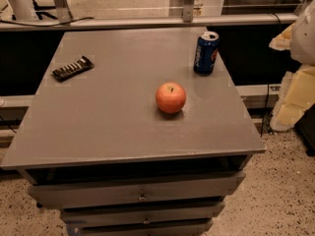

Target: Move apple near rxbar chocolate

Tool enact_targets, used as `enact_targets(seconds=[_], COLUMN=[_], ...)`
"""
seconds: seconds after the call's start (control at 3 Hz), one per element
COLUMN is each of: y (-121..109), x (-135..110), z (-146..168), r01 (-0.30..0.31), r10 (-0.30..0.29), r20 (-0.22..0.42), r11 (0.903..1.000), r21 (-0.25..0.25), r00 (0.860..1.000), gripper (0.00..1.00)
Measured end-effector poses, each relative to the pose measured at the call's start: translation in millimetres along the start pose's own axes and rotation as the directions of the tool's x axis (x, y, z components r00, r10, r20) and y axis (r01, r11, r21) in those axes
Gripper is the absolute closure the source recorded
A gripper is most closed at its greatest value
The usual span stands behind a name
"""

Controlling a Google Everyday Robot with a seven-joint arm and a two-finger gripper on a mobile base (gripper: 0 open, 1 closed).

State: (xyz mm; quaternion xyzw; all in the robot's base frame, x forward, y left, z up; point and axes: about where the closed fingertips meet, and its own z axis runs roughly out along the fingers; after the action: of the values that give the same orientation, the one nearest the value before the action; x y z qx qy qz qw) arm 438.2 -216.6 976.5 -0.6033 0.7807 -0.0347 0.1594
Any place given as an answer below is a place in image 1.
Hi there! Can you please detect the black cable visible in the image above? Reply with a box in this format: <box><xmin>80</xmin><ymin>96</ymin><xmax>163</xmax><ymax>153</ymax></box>
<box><xmin>0</xmin><ymin>16</ymin><xmax>95</xmax><ymax>28</ymax></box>

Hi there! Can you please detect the blue soda can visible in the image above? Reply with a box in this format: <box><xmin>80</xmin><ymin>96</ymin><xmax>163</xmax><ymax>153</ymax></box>
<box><xmin>194</xmin><ymin>31</ymin><xmax>220</xmax><ymax>76</ymax></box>

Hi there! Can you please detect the top grey drawer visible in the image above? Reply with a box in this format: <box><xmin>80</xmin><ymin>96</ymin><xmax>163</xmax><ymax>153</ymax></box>
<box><xmin>29</xmin><ymin>171</ymin><xmax>245</xmax><ymax>208</ymax></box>

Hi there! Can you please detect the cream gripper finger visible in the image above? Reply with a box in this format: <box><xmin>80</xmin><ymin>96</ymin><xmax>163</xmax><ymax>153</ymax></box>
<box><xmin>269</xmin><ymin>24</ymin><xmax>293</xmax><ymax>51</ymax></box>
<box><xmin>270</xmin><ymin>65</ymin><xmax>315</xmax><ymax>132</ymax></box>

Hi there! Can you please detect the white pipe background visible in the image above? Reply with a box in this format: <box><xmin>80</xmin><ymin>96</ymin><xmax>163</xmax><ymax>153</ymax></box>
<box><xmin>7</xmin><ymin>0</ymin><xmax>37</xmax><ymax>21</ymax></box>

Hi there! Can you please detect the grey metal rail frame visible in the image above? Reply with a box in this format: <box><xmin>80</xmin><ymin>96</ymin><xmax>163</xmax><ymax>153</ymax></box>
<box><xmin>0</xmin><ymin>0</ymin><xmax>313</xmax><ymax>31</ymax></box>

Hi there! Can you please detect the red apple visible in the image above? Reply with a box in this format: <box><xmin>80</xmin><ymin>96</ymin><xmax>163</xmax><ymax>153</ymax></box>
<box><xmin>156</xmin><ymin>82</ymin><xmax>186</xmax><ymax>114</ymax></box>

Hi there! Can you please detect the grey drawer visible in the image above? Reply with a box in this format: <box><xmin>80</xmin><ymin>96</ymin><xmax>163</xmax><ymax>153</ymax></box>
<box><xmin>29</xmin><ymin>171</ymin><xmax>245</xmax><ymax>208</ymax></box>
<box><xmin>61</xmin><ymin>200</ymin><xmax>224</xmax><ymax>228</ymax></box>
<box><xmin>68</xmin><ymin>219</ymin><xmax>213</xmax><ymax>236</ymax></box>

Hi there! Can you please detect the middle grey drawer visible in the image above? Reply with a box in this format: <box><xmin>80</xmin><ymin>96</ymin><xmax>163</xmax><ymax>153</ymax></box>
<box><xmin>61</xmin><ymin>200</ymin><xmax>224</xmax><ymax>228</ymax></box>

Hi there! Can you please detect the bottom grey drawer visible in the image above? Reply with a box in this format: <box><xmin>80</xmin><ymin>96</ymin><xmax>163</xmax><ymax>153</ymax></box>
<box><xmin>68</xmin><ymin>219</ymin><xmax>213</xmax><ymax>236</ymax></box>

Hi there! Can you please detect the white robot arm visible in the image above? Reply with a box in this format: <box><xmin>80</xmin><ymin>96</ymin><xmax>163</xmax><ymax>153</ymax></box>
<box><xmin>269</xmin><ymin>0</ymin><xmax>315</xmax><ymax>132</ymax></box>

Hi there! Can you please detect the grey drawer cabinet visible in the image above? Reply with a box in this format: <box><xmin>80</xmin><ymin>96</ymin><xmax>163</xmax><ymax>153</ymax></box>
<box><xmin>0</xmin><ymin>27</ymin><xmax>267</xmax><ymax>236</ymax></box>

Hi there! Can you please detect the black rxbar chocolate wrapper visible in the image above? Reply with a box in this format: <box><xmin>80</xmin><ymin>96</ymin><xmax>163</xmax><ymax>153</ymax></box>
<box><xmin>52</xmin><ymin>56</ymin><xmax>95</xmax><ymax>82</ymax></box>

